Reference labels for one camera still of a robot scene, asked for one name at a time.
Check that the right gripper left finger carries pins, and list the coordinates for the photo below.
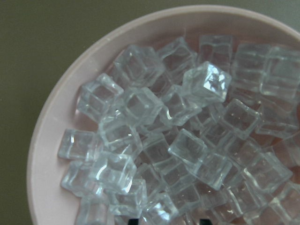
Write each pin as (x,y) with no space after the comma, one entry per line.
(133,221)

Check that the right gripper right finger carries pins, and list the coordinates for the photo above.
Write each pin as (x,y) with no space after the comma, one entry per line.
(204,221)

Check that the pile of ice cubes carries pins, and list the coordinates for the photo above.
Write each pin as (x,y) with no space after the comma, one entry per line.
(184,135)

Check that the pink bowl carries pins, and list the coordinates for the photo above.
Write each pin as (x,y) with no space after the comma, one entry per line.
(49,203)

